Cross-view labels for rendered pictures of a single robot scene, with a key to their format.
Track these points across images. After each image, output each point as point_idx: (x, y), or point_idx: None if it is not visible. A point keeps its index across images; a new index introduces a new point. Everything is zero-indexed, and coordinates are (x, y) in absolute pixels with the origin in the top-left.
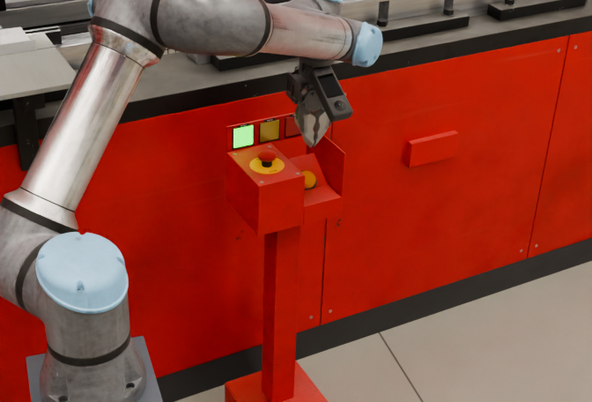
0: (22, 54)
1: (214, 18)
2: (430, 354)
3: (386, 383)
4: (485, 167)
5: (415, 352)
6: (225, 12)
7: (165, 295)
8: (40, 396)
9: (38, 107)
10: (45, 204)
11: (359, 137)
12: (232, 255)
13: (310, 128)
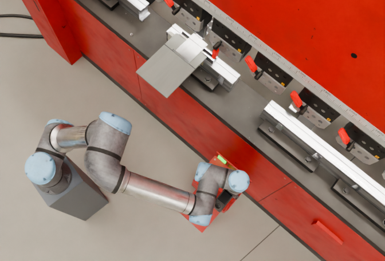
0: (181, 60)
1: (89, 175)
2: (275, 252)
3: (249, 238)
4: (352, 260)
5: (274, 245)
6: (93, 178)
7: (207, 145)
8: None
9: None
10: (55, 141)
11: (296, 198)
12: (232, 162)
13: None
